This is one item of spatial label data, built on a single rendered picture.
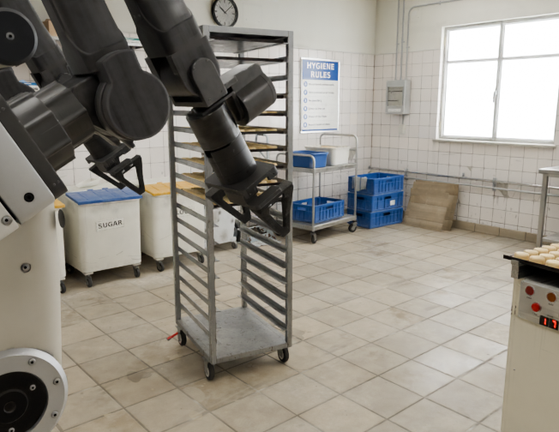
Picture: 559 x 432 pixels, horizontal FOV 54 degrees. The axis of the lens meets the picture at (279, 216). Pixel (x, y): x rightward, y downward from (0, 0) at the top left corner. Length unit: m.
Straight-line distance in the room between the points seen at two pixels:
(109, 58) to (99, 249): 4.09
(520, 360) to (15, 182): 1.97
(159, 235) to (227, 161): 4.17
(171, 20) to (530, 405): 1.97
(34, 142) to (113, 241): 4.11
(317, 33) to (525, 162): 2.77
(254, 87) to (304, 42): 5.93
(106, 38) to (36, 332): 0.41
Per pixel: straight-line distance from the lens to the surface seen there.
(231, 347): 3.10
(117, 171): 1.10
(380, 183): 6.60
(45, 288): 0.80
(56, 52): 1.10
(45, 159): 0.61
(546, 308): 2.12
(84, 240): 4.62
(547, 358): 2.22
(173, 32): 0.68
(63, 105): 0.62
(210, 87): 0.70
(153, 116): 0.64
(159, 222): 4.87
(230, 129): 0.73
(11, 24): 0.80
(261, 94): 0.76
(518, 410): 2.36
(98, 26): 0.65
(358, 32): 7.38
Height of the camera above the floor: 1.46
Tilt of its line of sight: 11 degrees down
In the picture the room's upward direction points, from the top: straight up
